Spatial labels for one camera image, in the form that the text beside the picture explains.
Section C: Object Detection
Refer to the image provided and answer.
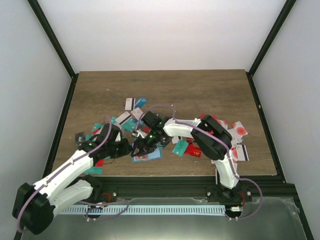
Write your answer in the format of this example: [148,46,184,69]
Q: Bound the teal VIP card centre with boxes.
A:
[172,139,189,157]

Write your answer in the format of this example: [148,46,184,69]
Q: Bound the red gold VIP card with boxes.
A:
[184,144,202,158]

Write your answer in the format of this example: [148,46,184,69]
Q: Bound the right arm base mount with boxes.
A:
[205,185,252,205]

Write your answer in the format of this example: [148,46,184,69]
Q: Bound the black VIP card left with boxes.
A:
[75,131,86,148]

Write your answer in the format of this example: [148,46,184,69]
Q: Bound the white floral card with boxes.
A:
[131,107,144,121]

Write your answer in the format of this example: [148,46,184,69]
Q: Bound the light blue slotted cable duct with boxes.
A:
[61,205,226,216]

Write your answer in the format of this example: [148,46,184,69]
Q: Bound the blue leather card holder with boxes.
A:
[131,146,163,163]

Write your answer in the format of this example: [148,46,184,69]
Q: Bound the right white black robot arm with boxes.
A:
[131,111,241,202]

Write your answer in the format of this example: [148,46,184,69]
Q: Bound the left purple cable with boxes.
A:
[16,114,130,232]

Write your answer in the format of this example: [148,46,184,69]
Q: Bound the white striped card right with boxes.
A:
[231,144,249,162]

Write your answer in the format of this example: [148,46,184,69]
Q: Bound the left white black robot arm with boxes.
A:
[12,123,132,235]

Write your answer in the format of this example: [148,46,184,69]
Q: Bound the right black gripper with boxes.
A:
[131,128,161,157]

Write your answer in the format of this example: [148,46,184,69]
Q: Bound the blue card top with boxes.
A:
[135,97,148,109]

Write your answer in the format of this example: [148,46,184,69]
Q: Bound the white card red circles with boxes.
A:
[232,121,248,137]

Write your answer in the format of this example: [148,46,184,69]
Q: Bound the teal card front left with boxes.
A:
[84,166,103,175]

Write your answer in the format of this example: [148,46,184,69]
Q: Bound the white card with black stripe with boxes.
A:
[124,97,136,111]

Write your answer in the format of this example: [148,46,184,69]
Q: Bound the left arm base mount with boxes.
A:
[81,184,118,204]

